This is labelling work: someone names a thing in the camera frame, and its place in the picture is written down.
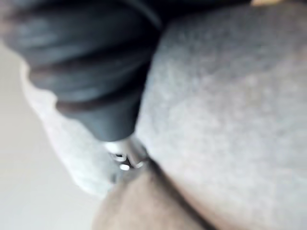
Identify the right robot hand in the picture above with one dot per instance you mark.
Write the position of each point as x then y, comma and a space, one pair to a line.
79, 60

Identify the grey fabric cushion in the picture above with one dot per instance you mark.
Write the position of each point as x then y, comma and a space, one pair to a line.
216, 119

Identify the brown fabric cushion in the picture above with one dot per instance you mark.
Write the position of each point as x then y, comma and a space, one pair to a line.
139, 206

